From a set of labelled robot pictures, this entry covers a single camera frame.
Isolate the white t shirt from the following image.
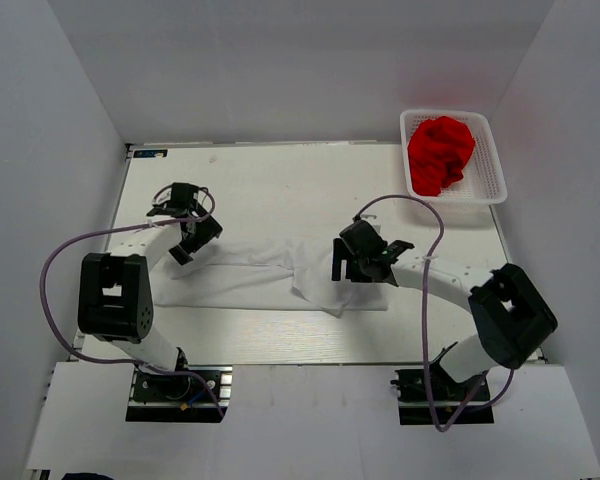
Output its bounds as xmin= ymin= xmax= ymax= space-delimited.
xmin=150 ymin=238 xmax=388 ymax=317

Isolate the red t shirt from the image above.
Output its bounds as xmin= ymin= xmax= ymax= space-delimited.
xmin=407 ymin=116 xmax=476 ymax=197

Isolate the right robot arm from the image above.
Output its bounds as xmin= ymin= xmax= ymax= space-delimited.
xmin=332 ymin=220 xmax=558 ymax=399

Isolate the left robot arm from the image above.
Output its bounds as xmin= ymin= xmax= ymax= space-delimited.
xmin=78 ymin=183 xmax=223 ymax=399

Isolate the blue label sticker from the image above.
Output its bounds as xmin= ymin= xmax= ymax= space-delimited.
xmin=133 ymin=149 xmax=168 ymax=158

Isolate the white plastic basket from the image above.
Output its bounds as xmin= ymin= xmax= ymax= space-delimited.
xmin=400 ymin=109 xmax=507 ymax=211

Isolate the dark blue object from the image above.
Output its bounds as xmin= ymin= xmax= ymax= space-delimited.
xmin=61 ymin=472 xmax=113 ymax=480

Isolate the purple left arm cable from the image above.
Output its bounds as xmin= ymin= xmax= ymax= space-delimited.
xmin=39 ymin=183 xmax=226 ymax=420

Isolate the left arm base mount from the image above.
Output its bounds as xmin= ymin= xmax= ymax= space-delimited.
xmin=125 ymin=366 xmax=233 ymax=424

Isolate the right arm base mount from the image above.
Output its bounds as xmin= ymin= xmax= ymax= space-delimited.
xmin=391 ymin=368 xmax=495 ymax=426

